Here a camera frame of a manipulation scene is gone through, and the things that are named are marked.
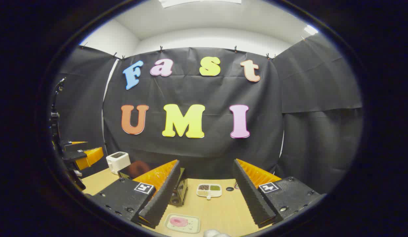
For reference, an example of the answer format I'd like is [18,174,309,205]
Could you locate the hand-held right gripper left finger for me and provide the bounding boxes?
[89,160,181,229]

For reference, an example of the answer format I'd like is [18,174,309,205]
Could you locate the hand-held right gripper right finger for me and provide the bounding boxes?
[233,159,326,228]

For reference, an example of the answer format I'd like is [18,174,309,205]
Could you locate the pink meat slice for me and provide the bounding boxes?
[169,217,189,227]

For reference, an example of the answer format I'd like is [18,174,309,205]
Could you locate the black electric oven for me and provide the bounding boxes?
[118,161,189,207]

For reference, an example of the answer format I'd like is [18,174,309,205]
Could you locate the white rectangular plate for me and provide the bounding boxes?
[164,213,201,234]

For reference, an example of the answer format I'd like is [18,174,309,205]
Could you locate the white toaster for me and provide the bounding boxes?
[106,152,131,175]

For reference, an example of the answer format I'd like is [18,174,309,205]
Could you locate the white divided dish of grains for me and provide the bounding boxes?
[196,183,222,200]

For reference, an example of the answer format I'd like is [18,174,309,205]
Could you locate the black backdrop cloth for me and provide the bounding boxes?
[51,33,364,195]

